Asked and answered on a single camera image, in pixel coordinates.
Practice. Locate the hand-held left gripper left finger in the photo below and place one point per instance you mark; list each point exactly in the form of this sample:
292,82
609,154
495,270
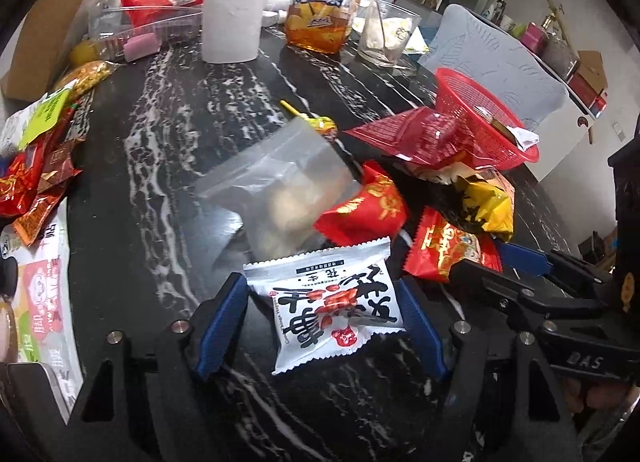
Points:
220,327

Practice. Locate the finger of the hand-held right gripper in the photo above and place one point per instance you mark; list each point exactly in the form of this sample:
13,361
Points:
522,254
500,292

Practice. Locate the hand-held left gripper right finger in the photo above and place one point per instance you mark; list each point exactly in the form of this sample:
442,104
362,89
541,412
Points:
420,327

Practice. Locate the yellow snack packet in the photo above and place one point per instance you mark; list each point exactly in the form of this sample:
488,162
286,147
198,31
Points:
487,202

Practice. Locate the red orange snack packet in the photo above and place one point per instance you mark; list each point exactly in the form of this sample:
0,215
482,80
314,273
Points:
445,247

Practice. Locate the white peanut snack packet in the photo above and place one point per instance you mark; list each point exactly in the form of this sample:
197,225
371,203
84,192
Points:
325,302

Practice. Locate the small red snack packet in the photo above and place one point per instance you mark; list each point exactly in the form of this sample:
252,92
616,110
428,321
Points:
365,212

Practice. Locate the red plastic basket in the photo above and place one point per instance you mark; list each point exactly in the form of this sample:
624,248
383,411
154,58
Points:
470,107

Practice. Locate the clear zip bag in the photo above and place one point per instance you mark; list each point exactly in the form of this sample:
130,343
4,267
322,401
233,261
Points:
280,177

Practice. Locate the dark red snack packet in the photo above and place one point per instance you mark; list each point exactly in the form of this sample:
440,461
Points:
395,134

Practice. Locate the yellow lollipop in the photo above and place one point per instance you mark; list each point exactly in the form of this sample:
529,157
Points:
320,124

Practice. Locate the person's right hand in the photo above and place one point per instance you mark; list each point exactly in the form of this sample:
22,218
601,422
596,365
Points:
595,399

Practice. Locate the large floor cardboard box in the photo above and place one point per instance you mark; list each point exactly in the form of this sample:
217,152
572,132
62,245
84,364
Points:
597,249

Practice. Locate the white wrapper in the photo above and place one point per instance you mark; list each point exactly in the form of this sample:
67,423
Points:
525,138

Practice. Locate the white cabinet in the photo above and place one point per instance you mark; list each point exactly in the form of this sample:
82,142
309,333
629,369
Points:
565,142

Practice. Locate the red box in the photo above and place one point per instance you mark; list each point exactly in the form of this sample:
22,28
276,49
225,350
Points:
585,89

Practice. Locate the white printed pouch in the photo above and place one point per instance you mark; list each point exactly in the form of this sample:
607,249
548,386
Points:
45,292

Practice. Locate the black flat device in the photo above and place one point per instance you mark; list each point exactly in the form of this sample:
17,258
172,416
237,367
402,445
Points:
40,392

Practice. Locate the open cardboard box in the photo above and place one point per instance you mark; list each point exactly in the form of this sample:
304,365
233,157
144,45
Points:
592,69

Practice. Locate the grey storage container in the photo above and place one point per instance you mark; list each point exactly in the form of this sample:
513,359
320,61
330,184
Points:
557,56

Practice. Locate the leaf pattern chair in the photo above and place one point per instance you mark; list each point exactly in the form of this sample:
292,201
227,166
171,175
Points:
490,52

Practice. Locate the pink box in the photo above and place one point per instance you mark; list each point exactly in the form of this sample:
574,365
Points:
535,37

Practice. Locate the white paper cup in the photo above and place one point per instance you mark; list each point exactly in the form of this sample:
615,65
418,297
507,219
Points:
506,23

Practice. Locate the yellow patterned pouch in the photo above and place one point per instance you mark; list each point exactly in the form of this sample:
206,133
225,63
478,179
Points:
417,42

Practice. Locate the pile of red snack packets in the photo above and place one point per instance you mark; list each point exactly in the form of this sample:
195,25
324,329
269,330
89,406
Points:
40,167

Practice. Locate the clear glass cup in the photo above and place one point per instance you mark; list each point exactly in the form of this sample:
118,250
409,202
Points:
385,42

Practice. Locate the yellow corn snack bag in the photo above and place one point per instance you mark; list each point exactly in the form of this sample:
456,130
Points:
85,76

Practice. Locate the metal spoon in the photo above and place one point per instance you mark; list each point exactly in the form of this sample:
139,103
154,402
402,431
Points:
376,7

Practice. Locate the pink block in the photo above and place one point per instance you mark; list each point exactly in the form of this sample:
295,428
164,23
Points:
142,47

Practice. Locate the clear plastic container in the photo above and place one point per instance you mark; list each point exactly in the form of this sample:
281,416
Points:
165,27

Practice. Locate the yellow fruit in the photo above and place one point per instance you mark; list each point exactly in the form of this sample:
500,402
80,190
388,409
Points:
82,53

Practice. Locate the white toilet paper roll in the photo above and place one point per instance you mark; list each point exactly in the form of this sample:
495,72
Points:
232,17

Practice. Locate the small white box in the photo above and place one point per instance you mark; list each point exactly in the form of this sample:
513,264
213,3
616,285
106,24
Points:
272,19

